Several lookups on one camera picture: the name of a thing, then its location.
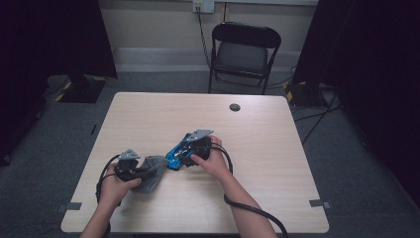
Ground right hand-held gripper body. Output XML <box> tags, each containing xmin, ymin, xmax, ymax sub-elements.
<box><xmin>183</xmin><ymin>128</ymin><xmax>215</xmax><ymax>164</ymax></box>

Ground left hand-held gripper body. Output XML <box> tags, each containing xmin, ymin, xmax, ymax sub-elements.
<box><xmin>114</xmin><ymin>148</ymin><xmax>143</xmax><ymax>182</ymax></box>

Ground grey cloth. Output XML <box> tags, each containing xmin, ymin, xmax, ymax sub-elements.
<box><xmin>133</xmin><ymin>155</ymin><xmax>170</xmax><ymax>194</ymax></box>

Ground blue toy car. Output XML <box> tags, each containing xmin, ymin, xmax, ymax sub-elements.
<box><xmin>164</xmin><ymin>132</ymin><xmax>200</xmax><ymax>172</ymax></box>

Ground person's right hand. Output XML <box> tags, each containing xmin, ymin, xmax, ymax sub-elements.
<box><xmin>190</xmin><ymin>135</ymin><xmax>233</xmax><ymax>182</ymax></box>

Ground person's left hand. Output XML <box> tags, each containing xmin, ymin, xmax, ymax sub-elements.
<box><xmin>97</xmin><ymin>163</ymin><xmax>143</xmax><ymax>210</ymax></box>

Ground grey tape piece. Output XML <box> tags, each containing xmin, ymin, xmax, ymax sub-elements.
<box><xmin>55</xmin><ymin>201</ymin><xmax>83</xmax><ymax>213</ymax></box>
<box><xmin>308</xmin><ymin>198</ymin><xmax>333</xmax><ymax>210</ymax></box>

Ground black stand base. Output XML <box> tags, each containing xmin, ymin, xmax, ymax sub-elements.
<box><xmin>58</xmin><ymin>73</ymin><xmax>107</xmax><ymax>104</ymax></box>
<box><xmin>284</xmin><ymin>80</ymin><xmax>329</xmax><ymax>109</ymax></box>

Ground black folding chair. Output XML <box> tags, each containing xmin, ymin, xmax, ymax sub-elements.
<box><xmin>207</xmin><ymin>21</ymin><xmax>282</xmax><ymax>96</ymax></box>

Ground dark curtain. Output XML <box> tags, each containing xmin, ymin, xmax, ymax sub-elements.
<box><xmin>0</xmin><ymin>0</ymin><xmax>119</xmax><ymax>168</ymax></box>
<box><xmin>291</xmin><ymin>0</ymin><xmax>420</xmax><ymax>210</ymax></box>

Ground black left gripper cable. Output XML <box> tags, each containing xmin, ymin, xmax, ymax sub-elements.
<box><xmin>94</xmin><ymin>153</ymin><xmax>123</xmax><ymax>238</ymax></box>

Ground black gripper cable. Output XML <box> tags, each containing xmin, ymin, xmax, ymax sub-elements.
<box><xmin>94</xmin><ymin>153</ymin><xmax>123</xmax><ymax>238</ymax></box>
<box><xmin>207</xmin><ymin>143</ymin><xmax>289</xmax><ymax>238</ymax></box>

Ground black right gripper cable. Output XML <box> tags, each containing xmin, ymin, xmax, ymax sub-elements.
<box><xmin>207</xmin><ymin>143</ymin><xmax>289</xmax><ymax>238</ymax></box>

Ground black wall socket cable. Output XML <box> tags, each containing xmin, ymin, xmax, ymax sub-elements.
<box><xmin>196</xmin><ymin>6</ymin><xmax>213</xmax><ymax>68</ymax></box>

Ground black floor cables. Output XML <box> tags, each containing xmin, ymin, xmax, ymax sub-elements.
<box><xmin>292</xmin><ymin>90</ymin><xmax>342</xmax><ymax>147</ymax></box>

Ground white wall socket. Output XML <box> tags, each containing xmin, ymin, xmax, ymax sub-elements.
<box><xmin>192</xmin><ymin>0</ymin><xmax>216</xmax><ymax>15</ymax></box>

